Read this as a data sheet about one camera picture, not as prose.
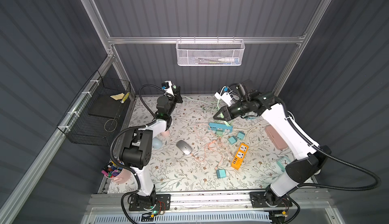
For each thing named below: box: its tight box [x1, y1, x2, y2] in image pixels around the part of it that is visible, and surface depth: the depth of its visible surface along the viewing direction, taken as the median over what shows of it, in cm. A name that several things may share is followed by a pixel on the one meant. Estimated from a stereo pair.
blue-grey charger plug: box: [228, 135, 238, 144], surface depth 95 cm
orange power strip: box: [230, 142, 250, 171], surface depth 88 cm
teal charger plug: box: [237, 130, 246, 139], surface depth 98 cm
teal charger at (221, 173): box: [216, 169, 227, 179], surface depth 82 cm
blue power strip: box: [208, 122, 233, 133], surface depth 100 cm
